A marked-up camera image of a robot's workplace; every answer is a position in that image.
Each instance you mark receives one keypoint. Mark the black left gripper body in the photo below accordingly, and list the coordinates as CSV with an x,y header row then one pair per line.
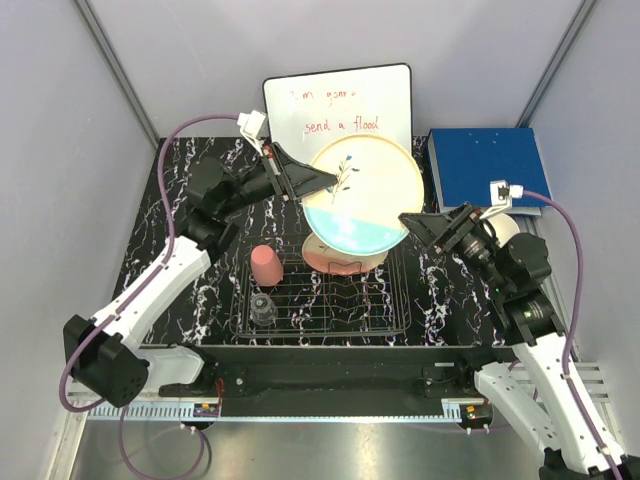
x,y
265,183

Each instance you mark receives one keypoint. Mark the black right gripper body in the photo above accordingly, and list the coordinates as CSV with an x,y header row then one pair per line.
x,y
465,237

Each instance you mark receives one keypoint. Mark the blue and cream plate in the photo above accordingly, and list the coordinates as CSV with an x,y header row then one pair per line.
x,y
377,181

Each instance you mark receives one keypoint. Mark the pink plastic cup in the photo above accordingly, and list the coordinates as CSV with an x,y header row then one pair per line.
x,y
266,266

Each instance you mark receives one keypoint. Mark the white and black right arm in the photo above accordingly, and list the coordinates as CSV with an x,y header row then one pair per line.
x,y
560,424

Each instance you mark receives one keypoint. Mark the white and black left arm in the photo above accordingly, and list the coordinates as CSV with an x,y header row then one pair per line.
x,y
105,354

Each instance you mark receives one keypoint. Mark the small whiteboard with red writing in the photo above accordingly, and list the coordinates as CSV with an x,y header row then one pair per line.
x,y
308,111

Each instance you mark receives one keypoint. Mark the blue binder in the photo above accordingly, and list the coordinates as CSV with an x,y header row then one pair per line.
x,y
464,161

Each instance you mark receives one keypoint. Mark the pink and cream plate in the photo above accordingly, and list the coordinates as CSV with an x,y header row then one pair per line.
x,y
325,259

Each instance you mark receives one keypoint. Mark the clear drinking glass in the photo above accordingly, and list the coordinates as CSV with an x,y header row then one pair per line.
x,y
262,310

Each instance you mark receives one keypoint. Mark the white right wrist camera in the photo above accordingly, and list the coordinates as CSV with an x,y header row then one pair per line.
x,y
502,195

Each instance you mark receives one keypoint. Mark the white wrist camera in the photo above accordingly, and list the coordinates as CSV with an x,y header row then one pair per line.
x,y
502,195
252,128

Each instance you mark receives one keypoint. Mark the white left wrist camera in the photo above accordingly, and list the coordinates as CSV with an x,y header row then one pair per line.
x,y
252,128

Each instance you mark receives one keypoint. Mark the metal wire dish rack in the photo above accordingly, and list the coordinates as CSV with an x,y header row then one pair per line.
x,y
312,304

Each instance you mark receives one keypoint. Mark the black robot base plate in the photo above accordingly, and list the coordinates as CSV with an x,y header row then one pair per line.
x,y
335,382

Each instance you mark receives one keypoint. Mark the white cable duct strip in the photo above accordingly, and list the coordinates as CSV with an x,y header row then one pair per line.
x,y
158,410

